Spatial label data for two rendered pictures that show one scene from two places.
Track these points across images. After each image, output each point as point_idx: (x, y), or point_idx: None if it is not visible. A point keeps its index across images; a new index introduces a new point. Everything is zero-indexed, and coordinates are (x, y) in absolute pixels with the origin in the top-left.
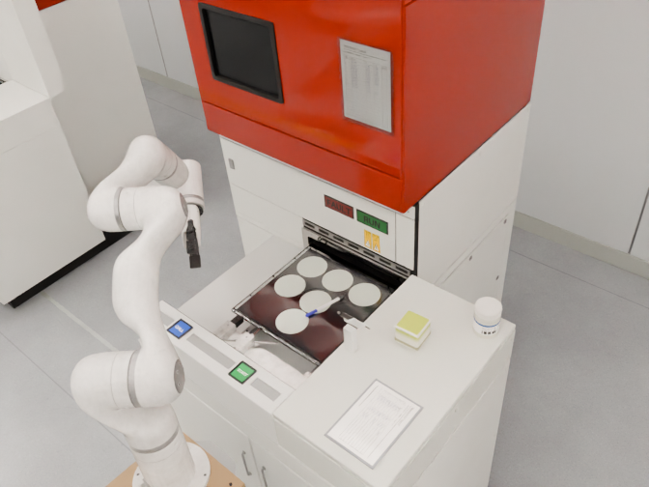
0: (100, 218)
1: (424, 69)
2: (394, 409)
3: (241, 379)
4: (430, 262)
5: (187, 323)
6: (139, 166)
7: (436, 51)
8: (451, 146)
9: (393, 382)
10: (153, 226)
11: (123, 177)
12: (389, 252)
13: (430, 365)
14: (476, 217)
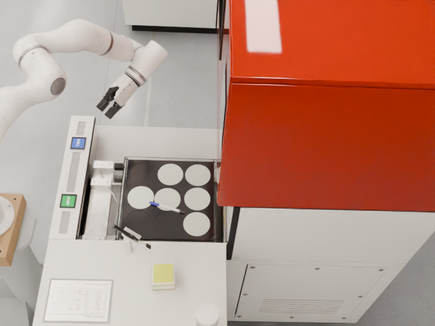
0: (13, 56)
1: (257, 132)
2: (95, 306)
3: (63, 204)
4: (253, 246)
5: (85, 143)
6: (56, 41)
7: (278, 127)
8: (296, 193)
9: (118, 292)
10: (23, 86)
11: (44, 40)
12: (227, 216)
13: (147, 306)
14: (331, 249)
